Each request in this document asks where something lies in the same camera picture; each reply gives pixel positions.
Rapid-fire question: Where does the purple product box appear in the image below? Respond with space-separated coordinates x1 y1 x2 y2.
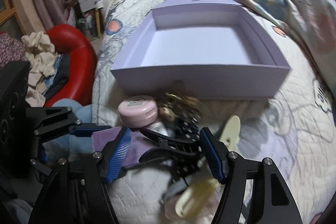
91 127 157 168

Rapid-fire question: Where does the black hair claw clip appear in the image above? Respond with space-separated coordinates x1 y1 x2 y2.
139 129 204 181

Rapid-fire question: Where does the black polka dot clip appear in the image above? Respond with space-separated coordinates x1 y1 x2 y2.
173 116 199 142

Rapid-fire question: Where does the cream yellow hair clip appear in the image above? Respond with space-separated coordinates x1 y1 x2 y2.
175 115 240 219

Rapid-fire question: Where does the pink round cosmetic jar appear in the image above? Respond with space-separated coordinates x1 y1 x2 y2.
117 96 158 129

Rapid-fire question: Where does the pile of clothes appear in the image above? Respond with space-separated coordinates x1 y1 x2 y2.
21 31 70 107

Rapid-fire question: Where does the white cartoon quilted bedspread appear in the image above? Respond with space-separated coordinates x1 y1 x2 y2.
92 0 335 223

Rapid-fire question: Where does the red round chair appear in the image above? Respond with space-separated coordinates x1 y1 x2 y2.
45 24 97 107

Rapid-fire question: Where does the lilac open gift box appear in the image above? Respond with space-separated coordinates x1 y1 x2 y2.
111 0 290 100

